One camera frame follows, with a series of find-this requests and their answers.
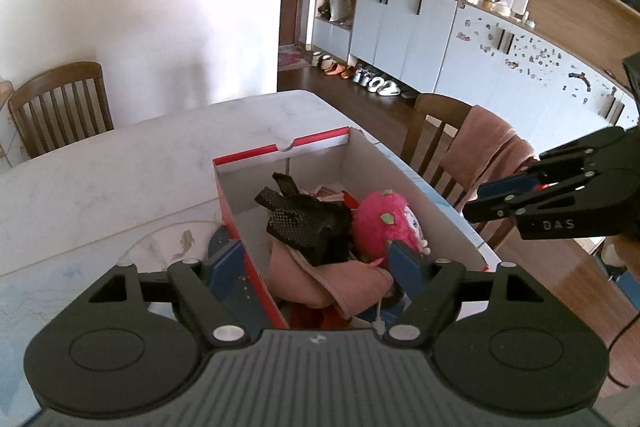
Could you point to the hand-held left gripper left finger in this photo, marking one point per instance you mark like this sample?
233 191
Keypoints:
227 269

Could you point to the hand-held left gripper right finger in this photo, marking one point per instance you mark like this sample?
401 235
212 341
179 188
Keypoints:
407 272

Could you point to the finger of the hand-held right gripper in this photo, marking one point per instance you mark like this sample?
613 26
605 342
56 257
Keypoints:
492 209
502 188

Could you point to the pink plush toy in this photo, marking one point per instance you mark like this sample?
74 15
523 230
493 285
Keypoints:
375 222

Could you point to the pink fleece cloth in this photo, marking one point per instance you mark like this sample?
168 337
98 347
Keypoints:
340 282

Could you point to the black glove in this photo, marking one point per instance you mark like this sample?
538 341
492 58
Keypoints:
300 222

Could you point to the red and white cardboard box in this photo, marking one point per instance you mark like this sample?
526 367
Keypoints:
380 172

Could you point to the dusty pink blanket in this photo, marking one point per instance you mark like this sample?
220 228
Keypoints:
480 147

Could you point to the red cloth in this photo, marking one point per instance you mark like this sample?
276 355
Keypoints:
312 317

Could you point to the wooden slat-back chair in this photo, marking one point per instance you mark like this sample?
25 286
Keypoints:
55 74
440 104

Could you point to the white sticker-covered cabinet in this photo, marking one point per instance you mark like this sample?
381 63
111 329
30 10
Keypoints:
540 77

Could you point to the row of shoes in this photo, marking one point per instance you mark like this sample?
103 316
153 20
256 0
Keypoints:
382 86

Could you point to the blue printed table mat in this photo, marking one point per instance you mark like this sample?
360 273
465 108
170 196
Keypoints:
50 297

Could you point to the patterned red rug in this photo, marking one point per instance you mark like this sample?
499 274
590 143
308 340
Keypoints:
292 59

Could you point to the white tote bag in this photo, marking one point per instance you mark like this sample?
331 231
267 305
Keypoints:
342 9

